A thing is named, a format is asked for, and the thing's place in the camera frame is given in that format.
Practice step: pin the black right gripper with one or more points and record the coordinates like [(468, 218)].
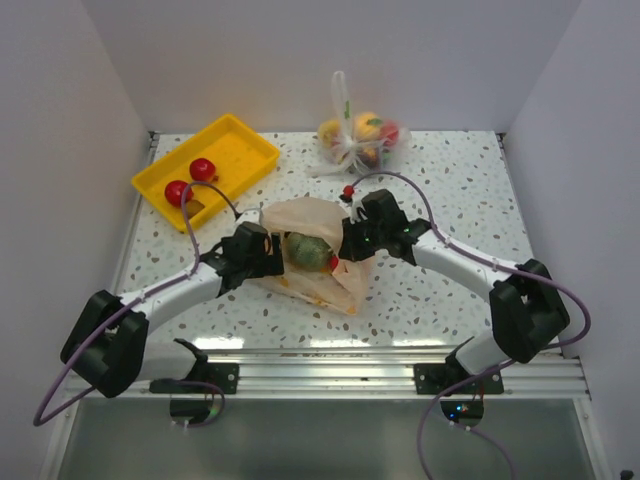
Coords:
[(350, 249)]

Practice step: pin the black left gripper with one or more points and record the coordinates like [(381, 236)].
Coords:
[(271, 263)]

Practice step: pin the green netted melon half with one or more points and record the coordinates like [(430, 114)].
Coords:
[(307, 252)]

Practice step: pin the orange banana print plastic bag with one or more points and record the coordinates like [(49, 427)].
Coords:
[(344, 289)]

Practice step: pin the small red fruit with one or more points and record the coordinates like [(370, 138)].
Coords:
[(176, 192)]

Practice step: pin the red apple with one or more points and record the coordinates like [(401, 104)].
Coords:
[(333, 263)]

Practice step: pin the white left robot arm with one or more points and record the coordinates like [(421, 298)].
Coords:
[(108, 347)]

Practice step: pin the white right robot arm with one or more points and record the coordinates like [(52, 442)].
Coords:
[(526, 311)]

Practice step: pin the clear plastic bag of fruit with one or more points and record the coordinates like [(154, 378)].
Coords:
[(356, 142)]

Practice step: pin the yellow plastic tray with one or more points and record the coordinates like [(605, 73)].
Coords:
[(241, 158)]

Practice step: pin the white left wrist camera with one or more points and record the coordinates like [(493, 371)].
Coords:
[(253, 215)]

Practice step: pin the aluminium mounting rail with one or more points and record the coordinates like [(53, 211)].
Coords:
[(382, 373)]

